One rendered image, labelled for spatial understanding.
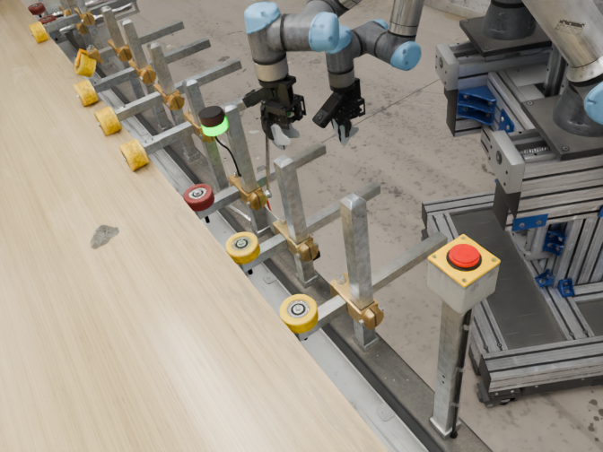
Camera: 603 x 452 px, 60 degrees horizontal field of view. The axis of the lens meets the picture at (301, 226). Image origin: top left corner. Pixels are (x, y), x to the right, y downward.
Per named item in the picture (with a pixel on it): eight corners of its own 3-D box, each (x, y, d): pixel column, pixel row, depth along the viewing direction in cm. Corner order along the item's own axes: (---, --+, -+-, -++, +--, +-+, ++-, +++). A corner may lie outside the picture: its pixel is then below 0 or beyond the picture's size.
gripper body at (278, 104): (288, 133, 123) (280, 87, 114) (260, 125, 127) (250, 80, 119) (307, 117, 127) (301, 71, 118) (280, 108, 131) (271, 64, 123)
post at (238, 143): (266, 234, 163) (230, 99, 130) (271, 240, 161) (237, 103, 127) (256, 239, 162) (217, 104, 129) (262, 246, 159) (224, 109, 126)
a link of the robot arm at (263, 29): (275, 14, 104) (235, 15, 107) (284, 65, 112) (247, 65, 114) (286, -2, 109) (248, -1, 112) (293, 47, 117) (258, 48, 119)
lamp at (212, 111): (235, 170, 144) (215, 102, 129) (245, 180, 140) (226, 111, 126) (216, 180, 142) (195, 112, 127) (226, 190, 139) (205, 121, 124)
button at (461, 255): (463, 246, 75) (464, 238, 74) (485, 262, 73) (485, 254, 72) (442, 259, 74) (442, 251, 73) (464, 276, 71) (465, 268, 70)
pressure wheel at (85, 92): (99, 99, 184) (98, 101, 192) (88, 77, 182) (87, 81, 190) (83, 106, 183) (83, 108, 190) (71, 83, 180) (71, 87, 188)
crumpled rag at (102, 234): (105, 221, 140) (101, 215, 138) (123, 229, 137) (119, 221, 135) (81, 244, 135) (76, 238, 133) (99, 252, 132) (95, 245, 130)
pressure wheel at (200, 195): (214, 208, 154) (204, 178, 146) (226, 222, 149) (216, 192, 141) (189, 221, 151) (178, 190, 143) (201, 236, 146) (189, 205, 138)
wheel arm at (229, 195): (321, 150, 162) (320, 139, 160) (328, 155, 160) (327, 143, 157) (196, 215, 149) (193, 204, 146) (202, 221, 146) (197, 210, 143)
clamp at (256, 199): (246, 182, 157) (242, 169, 153) (268, 204, 148) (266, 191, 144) (229, 190, 155) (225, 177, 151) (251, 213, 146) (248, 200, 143)
